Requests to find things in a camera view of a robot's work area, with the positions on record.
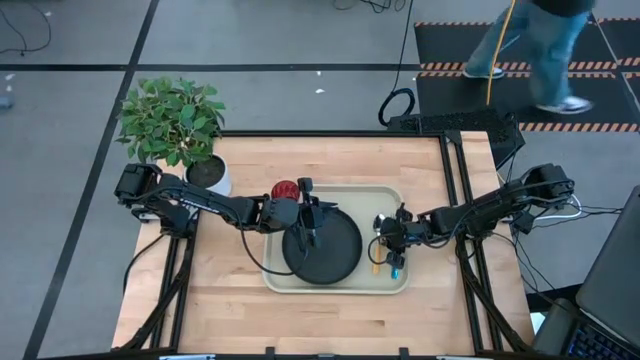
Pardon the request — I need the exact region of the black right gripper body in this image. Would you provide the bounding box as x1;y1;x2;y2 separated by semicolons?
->
384;202;432;270

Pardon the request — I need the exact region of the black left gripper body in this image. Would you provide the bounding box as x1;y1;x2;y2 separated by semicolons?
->
298;178;326;250

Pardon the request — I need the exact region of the orange-handled metal spoon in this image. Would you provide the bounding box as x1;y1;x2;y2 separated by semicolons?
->
371;213;387;275

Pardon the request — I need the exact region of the beige plastic tray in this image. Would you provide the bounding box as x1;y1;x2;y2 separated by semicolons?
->
261;184;411;295

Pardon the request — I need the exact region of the red ribbed cup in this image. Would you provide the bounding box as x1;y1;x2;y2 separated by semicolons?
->
270;179;301;202

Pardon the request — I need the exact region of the black round plate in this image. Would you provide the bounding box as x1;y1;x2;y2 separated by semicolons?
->
281;207;364;286

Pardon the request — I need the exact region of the white plant pot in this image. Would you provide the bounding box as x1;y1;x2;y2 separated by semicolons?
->
183;154;233;197

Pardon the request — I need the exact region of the black striped-edge floor mat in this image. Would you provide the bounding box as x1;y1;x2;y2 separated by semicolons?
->
413;20;621;71
597;18;640;67
415;71;640;134

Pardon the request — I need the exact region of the green leafy plant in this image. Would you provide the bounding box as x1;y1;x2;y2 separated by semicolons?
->
115;75;227;167

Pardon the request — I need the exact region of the grey rounded case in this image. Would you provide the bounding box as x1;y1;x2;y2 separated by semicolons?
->
532;298;576;356

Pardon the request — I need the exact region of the dark grey laptop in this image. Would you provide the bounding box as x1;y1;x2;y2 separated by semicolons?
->
574;185;640;346

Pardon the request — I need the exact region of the black backlit keyboard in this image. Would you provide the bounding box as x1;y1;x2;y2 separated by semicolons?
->
567;322;640;360

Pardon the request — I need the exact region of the person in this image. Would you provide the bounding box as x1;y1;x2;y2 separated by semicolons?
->
462;0;596;115

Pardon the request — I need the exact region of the black metal table frame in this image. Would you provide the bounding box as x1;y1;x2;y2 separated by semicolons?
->
119;130;531;354

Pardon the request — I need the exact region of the black coiled cable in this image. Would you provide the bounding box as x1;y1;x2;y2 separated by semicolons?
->
378;0;417;128

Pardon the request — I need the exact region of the white cable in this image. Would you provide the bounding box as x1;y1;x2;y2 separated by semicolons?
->
534;194;584;221

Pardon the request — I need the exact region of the yellow cable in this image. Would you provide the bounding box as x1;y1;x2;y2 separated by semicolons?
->
485;0;517;107

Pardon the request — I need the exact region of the black cable bundle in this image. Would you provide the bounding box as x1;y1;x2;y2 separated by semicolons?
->
332;0;407;15

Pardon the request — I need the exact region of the thin black floor cable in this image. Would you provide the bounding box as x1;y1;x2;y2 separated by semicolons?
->
0;2;53;56

